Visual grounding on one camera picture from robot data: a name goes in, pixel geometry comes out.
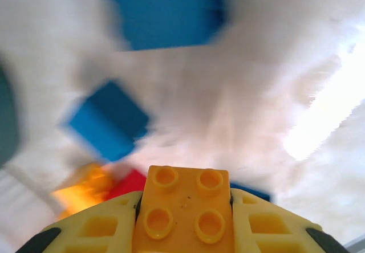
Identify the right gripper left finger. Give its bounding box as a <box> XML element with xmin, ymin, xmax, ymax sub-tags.
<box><xmin>15</xmin><ymin>190</ymin><xmax>143</xmax><ymax>253</ymax></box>

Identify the red lego brick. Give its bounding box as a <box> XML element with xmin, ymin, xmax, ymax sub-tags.
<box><xmin>107</xmin><ymin>169</ymin><xmax>148</xmax><ymax>201</ymax></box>

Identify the yellow lego brick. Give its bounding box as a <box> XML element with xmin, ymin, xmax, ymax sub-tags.
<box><xmin>131</xmin><ymin>165</ymin><xmax>236</xmax><ymax>253</ymax></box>
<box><xmin>50</xmin><ymin>163</ymin><xmax>120</xmax><ymax>222</ymax></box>

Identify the dark teal plastic container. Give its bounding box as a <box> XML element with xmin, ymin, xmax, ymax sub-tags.
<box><xmin>0</xmin><ymin>60</ymin><xmax>21</xmax><ymax>169</ymax></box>

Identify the blue lego brick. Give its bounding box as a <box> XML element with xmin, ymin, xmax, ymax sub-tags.
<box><xmin>229</xmin><ymin>181</ymin><xmax>271</xmax><ymax>204</ymax></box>
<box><xmin>107</xmin><ymin>0</ymin><xmax>226</xmax><ymax>52</ymax></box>
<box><xmin>59</xmin><ymin>79</ymin><xmax>151</xmax><ymax>163</ymax></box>

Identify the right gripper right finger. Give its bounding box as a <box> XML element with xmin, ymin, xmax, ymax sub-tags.
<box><xmin>229</xmin><ymin>188</ymin><xmax>351</xmax><ymax>253</ymax></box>

